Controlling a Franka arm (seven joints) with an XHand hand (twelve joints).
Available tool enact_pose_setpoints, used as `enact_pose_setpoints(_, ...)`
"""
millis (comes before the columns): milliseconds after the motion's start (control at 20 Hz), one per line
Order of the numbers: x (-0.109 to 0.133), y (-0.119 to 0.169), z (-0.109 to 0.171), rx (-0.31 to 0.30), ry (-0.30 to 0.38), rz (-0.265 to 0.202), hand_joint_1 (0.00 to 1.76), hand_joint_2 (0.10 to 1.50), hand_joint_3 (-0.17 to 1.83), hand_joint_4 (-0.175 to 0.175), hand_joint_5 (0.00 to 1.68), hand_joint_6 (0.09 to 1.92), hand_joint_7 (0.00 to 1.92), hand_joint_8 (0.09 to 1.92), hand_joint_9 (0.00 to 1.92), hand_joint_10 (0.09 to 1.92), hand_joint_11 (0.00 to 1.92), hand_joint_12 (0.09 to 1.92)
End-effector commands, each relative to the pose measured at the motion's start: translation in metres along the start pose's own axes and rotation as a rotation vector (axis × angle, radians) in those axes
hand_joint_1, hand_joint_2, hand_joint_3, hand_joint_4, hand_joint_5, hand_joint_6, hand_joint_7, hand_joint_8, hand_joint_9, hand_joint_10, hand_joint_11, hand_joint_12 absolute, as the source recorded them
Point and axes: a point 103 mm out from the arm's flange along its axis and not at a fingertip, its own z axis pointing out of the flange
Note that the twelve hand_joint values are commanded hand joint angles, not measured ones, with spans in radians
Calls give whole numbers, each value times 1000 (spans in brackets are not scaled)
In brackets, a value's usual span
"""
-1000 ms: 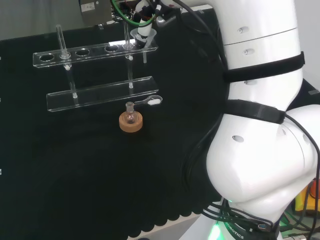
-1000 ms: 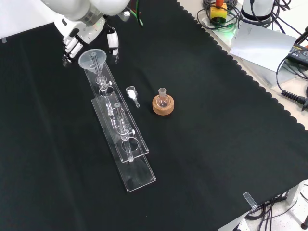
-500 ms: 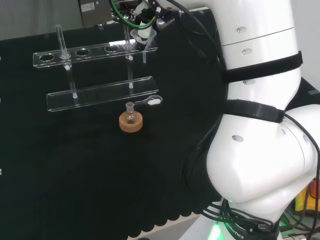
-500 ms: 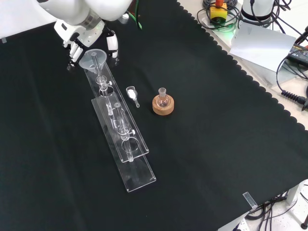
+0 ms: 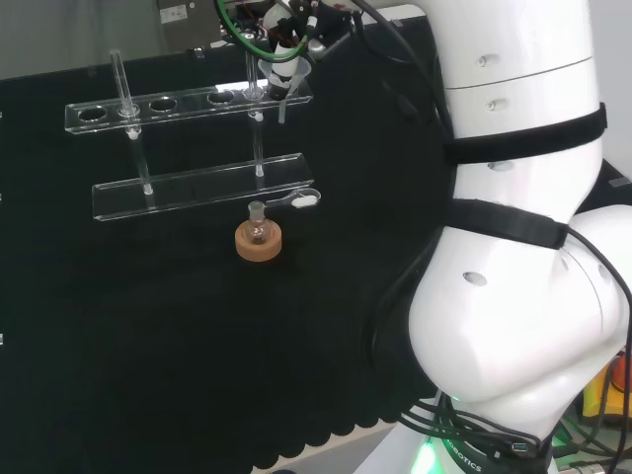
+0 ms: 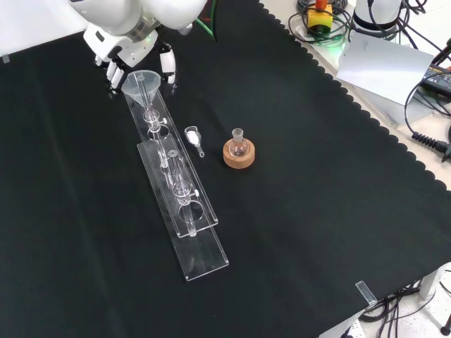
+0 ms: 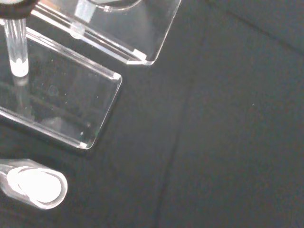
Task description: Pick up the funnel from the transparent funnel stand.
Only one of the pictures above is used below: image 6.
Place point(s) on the glass weighing funnel with powder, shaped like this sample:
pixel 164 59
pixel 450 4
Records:
pixel 192 138

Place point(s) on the black bench cloth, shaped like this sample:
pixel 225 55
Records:
pixel 317 183

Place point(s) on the translucent plastic funnel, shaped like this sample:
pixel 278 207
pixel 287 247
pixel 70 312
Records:
pixel 132 88

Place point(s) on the white bench leg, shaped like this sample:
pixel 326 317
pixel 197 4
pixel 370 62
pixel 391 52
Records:
pixel 431 281

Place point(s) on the round-bottom glass flask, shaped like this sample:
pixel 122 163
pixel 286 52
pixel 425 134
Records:
pixel 238 148

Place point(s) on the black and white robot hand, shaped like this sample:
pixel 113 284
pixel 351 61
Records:
pixel 127 49

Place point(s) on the clear acrylic funnel stand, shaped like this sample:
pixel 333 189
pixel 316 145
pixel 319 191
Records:
pixel 197 253

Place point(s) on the pale board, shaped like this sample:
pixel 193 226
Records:
pixel 384 67

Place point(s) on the black power adapter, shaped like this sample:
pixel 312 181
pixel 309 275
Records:
pixel 438 79

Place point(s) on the yellow stop button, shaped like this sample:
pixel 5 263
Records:
pixel 320 19

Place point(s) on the clear cloth clip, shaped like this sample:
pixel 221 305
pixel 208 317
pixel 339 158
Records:
pixel 366 293
pixel 5 58

